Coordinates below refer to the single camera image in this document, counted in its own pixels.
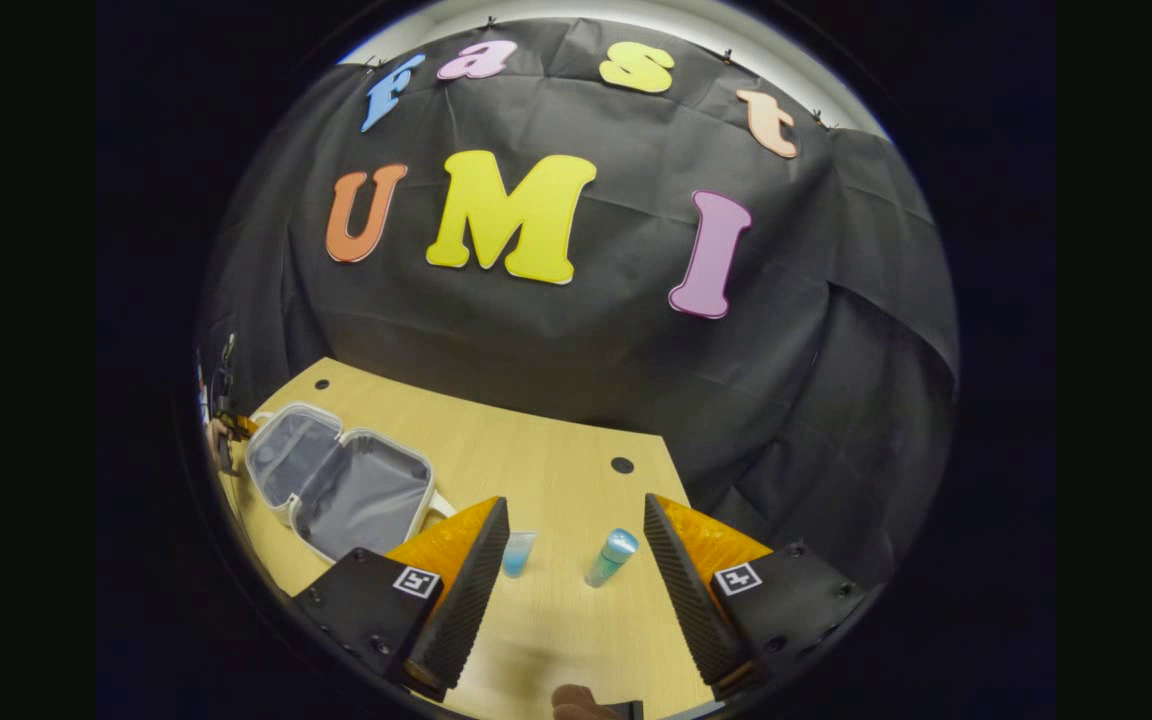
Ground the blue capped clear bottle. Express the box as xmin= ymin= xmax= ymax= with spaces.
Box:
xmin=584 ymin=528 xmax=640 ymax=589

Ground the small white suitcase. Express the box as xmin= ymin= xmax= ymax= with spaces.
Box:
xmin=244 ymin=401 xmax=459 ymax=566

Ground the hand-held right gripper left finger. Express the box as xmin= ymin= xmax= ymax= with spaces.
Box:
xmin=292 ymin=495 xmax=512 ymax=703

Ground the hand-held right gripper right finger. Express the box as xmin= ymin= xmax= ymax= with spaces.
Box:
xmin=643 ymin=492 xmax=884 ymax=699

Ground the black backdrop cloth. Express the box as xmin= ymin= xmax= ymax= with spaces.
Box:
xmin=198 ymin=18 xmax=960 ymax=591

